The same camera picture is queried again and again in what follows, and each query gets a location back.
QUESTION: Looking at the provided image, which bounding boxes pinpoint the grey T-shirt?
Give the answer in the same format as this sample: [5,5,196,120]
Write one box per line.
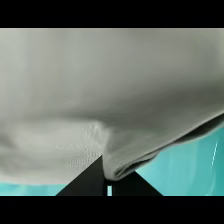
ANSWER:
[0,27,224,186]

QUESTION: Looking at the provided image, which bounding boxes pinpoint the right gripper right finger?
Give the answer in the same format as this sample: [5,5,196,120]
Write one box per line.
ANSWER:
[111,169,164,197]

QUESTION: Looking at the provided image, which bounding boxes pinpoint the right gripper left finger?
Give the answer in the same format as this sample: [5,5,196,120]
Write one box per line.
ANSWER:
[55,154,108,197]

